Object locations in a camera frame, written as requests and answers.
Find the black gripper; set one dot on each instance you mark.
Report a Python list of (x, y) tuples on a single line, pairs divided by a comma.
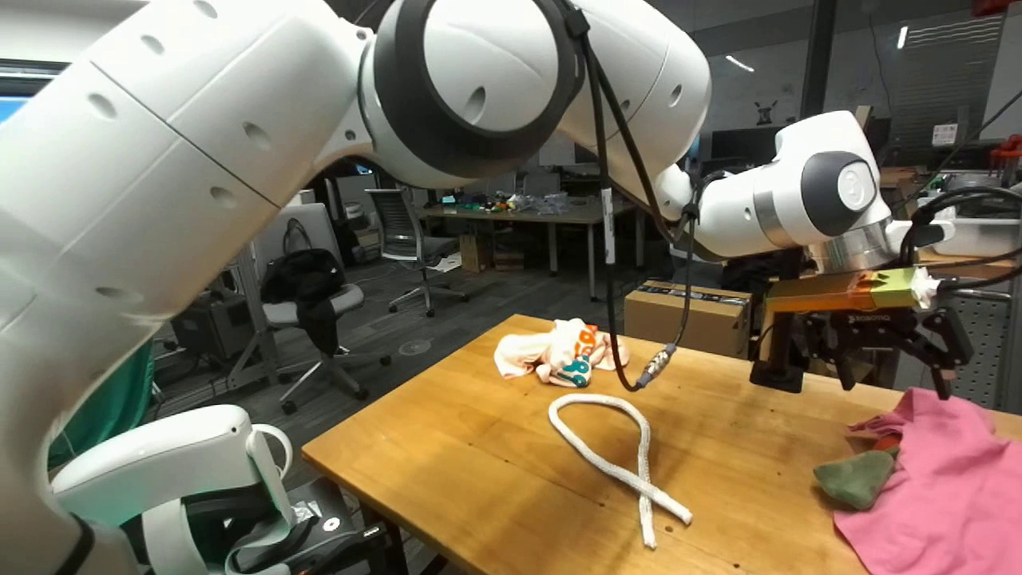
[(848, 339)]

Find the peach shirt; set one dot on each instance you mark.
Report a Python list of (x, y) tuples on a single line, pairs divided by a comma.
[(570, 352)]

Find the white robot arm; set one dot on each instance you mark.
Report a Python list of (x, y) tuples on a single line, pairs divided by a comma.
[(135, 172)]

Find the office chair with black bag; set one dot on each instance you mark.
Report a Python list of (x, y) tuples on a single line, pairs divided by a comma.
[(302, 285)]

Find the pink shirt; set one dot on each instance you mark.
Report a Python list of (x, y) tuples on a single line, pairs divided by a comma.
[(952, 503)]

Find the large cardboard box left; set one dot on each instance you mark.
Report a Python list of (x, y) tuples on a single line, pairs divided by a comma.
[(702, 316)]

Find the black pole stand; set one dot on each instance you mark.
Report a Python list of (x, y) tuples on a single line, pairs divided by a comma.
[(772, 347)]

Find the background office table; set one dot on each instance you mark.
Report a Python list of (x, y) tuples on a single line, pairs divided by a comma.
[(586, 212)]

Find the green cloth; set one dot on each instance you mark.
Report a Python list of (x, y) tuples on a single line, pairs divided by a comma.
[(857, 481)]

